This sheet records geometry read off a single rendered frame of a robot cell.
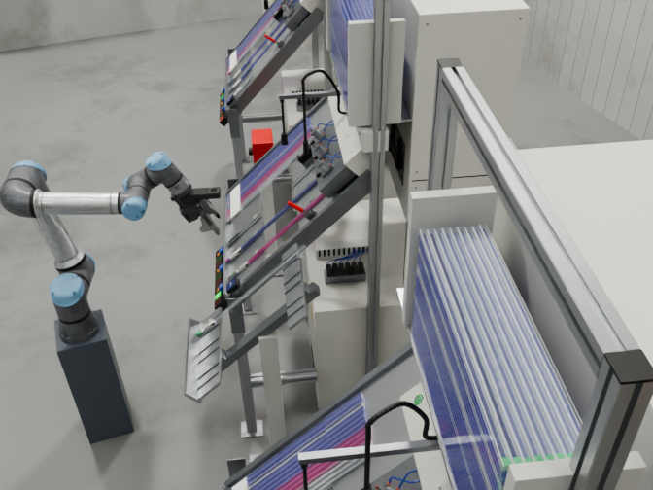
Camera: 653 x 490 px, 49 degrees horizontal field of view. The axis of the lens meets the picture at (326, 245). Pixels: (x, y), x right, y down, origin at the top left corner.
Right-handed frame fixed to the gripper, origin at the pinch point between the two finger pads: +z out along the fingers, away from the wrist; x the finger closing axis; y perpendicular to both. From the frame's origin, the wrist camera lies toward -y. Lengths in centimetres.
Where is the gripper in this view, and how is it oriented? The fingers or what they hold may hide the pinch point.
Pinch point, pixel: (220, 224)
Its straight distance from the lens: 263.2
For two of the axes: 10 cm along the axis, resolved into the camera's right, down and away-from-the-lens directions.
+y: -8.6, 4.5, 2.3
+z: 5.0, 6.5, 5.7
